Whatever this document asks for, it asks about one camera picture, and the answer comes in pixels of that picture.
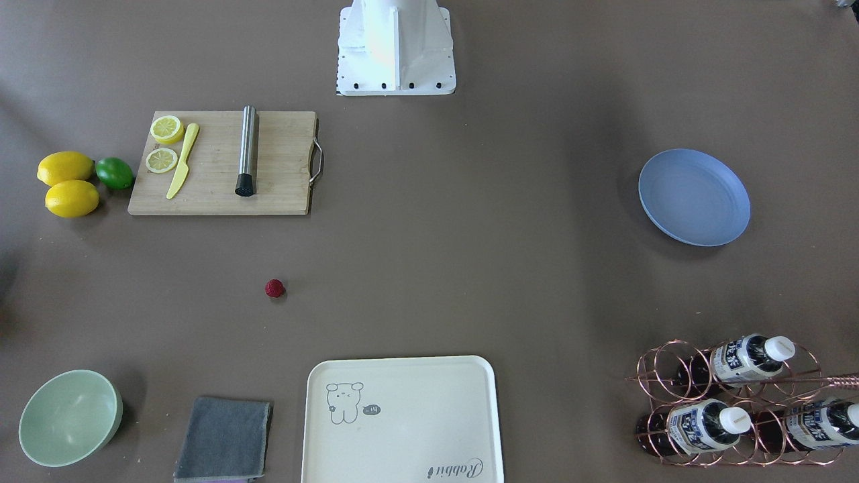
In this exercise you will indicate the lower whole lemon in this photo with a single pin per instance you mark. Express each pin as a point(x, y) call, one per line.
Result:
point(72, 198)

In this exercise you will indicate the green bowl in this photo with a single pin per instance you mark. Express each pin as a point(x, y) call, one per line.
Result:
point(70, 417)

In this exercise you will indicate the upper whole lemon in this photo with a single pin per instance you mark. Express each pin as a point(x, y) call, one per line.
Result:
point(63, 166)

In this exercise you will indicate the cream rabbit tray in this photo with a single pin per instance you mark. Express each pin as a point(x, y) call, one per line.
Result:
point(427, 419)

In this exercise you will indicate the red strawberry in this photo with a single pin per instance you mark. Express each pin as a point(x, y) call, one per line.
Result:
point(275, 288)

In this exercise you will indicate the grey folded cloth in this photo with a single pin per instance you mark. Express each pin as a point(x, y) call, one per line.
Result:
point(226, 441)

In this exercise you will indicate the yellow plastic knife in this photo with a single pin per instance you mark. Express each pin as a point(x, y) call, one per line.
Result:
point(182, 168)

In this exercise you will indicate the blue plate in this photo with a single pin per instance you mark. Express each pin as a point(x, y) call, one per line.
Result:
point(693, 197)

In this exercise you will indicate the lower lemon slice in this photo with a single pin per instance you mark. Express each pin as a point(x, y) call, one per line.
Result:
point(161, 160)

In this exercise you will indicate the lower drink bottle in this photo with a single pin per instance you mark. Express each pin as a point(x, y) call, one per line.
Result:
point(821, 424)
point(707, 426)

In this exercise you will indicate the copper wire bottle rack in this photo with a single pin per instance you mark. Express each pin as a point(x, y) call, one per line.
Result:
point(752, 401)

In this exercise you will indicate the whole lemon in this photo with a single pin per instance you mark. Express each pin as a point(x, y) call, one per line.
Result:
point(72, 198)
point(63, 166)

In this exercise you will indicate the upper lemon slice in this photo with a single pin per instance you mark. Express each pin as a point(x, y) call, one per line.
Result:
point(167, 129)

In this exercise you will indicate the lemon slice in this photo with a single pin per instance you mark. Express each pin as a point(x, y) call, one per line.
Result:
point(161, 160)
point(167, 129)

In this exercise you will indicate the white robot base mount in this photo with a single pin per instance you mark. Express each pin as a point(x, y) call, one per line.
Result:
point(395, 48)

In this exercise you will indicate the steel muddler black tip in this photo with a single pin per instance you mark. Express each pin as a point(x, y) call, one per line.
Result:
point(245, 184)

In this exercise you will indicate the green lime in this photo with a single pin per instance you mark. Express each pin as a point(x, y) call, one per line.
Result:
point(114, 173)

